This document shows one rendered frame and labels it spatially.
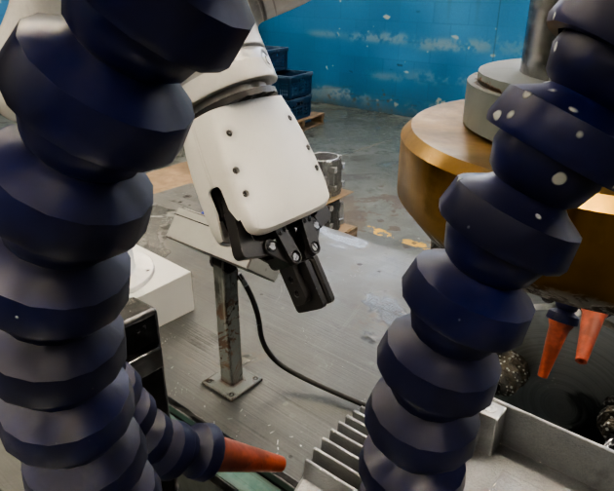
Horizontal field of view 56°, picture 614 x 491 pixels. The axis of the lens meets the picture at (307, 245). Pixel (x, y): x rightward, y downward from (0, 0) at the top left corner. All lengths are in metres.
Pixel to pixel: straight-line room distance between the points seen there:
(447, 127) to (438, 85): 6.28
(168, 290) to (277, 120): 0.69
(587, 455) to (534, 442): 0.03
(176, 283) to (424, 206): 0.92
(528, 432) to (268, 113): 0.29
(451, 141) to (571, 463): 0.24
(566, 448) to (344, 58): 6.88
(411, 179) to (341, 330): 0.87
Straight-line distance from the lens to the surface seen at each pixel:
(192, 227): 0.84
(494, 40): 6.22
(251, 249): 0.43
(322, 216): 0.49
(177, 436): 0.23
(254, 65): 0.44
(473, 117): 0.23
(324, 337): 1.06
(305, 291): 0.45
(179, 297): 1.13
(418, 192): 0.22
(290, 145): 0.46
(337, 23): 7.21
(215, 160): 0.42
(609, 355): 0.54
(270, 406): 0.91
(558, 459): 0.41
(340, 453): 0.41
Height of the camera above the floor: 1.39
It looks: 25 degrees down
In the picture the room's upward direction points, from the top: straight up
